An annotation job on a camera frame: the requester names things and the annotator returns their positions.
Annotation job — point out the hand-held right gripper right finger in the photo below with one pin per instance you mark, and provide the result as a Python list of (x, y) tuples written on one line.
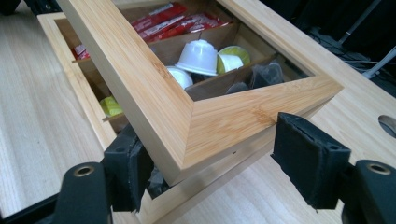
[(311, 161)]

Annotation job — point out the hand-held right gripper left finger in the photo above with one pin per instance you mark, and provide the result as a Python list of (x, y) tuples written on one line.
[(127, 168)]

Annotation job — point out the wooden tea box with window lid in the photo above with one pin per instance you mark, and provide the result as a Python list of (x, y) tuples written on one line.
[(218, 124)]

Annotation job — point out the white coffee capsule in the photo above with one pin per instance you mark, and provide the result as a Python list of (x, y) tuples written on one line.
[(181, 77), (199, 57)]

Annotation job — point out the stack of red packets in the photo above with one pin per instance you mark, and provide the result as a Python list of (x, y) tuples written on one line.
[(174, 21)]

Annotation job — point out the white desk frame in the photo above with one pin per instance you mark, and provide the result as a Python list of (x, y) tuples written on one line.
[(381, 63)]

